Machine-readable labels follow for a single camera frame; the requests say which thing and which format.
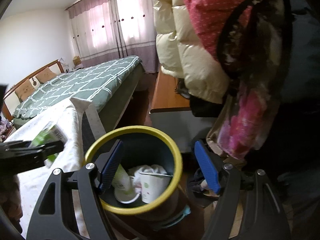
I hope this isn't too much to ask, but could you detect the white paper cup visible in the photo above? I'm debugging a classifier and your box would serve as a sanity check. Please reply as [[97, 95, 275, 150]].
[[140, 172, 172, 204]]

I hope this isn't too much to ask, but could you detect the yellow rimmed trash bin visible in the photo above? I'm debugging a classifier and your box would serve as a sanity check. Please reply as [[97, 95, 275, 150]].
[[85, 126, 183, 221]]

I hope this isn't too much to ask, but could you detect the wooden bed headboard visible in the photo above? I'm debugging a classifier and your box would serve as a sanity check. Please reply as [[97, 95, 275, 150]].
[[1, 59, 66, 122]]

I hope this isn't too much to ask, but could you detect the left brown pillow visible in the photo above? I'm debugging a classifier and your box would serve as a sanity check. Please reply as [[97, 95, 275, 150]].
[[15, 80, 35, 102]]

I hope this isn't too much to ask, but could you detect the brown pillow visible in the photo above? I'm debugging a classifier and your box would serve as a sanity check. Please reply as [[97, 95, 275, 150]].
[[15, 80, 35, 102], [36, 68, 57, 84]]

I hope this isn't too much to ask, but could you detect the right brown pillow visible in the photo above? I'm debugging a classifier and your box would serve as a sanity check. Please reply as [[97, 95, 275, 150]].
[[36, 68, 57, 84]]

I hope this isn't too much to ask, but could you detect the pink floral garment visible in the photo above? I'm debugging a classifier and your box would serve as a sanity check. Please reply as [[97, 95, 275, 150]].
[[206, 83, 278, 160]]

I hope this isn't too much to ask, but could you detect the green checked duvet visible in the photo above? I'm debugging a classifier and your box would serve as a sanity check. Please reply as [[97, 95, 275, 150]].
[[13, 55, 142, 120]]

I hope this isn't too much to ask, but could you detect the wooden side desk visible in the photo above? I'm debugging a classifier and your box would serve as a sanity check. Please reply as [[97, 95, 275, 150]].
[[150, 69, 190, 114]]

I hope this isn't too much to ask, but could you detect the pink white curtain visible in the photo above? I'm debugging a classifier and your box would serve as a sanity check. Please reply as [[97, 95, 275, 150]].
[[67, 0, 159, 73]]

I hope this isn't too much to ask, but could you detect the leopard print scarf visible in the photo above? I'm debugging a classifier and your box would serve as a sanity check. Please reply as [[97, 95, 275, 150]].
[[217, 0, 292, 96]]

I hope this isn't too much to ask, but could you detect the cream puffer jacket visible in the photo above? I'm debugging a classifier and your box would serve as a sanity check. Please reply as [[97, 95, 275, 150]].
[[153, 0, 229, 103]]

